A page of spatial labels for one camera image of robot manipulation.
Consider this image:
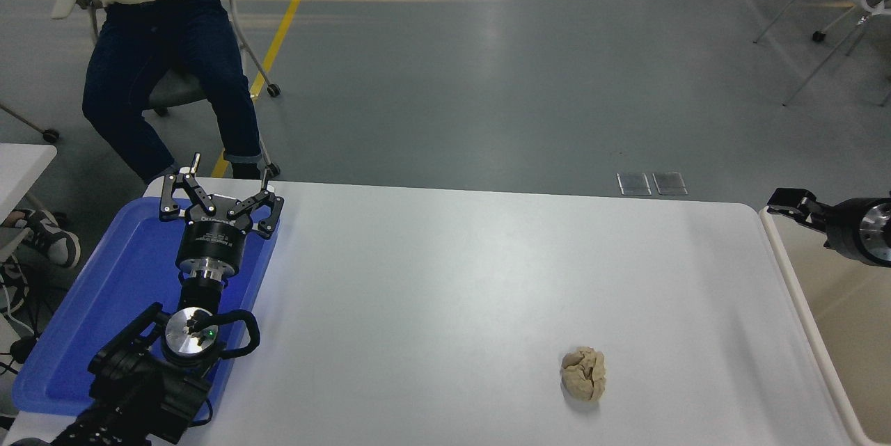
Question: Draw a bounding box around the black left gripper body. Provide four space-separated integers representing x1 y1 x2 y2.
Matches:
174 193 255 269

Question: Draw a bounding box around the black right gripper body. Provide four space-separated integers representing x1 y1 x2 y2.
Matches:
824 197 876 267

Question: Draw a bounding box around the metal floor plate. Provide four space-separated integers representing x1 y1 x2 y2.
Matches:
617 173 652 196
653 172 688 196

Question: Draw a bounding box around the large pale bin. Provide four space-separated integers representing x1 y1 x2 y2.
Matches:
759 204 891 446

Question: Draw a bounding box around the grey wheeled office chair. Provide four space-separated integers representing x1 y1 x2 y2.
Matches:
50 0 282 180

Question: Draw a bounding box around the blue plastic tray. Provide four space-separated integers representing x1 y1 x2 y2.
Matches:
10 196 279 426

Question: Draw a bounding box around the seated person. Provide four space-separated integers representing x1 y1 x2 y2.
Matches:
73 0 264 184

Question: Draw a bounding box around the grey and white sneaker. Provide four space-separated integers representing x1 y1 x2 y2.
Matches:
3 209 81 270

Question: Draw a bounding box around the grey chair leg with caster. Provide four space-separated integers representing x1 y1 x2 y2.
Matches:
0 102 60 143

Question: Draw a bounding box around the small white table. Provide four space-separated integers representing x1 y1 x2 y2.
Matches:
0 142 67 228

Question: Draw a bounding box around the crumpled tan paper ball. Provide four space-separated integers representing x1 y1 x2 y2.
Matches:
560 345 608 403

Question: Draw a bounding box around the black cable bundle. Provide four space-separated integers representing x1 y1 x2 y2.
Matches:
0 258 51 377

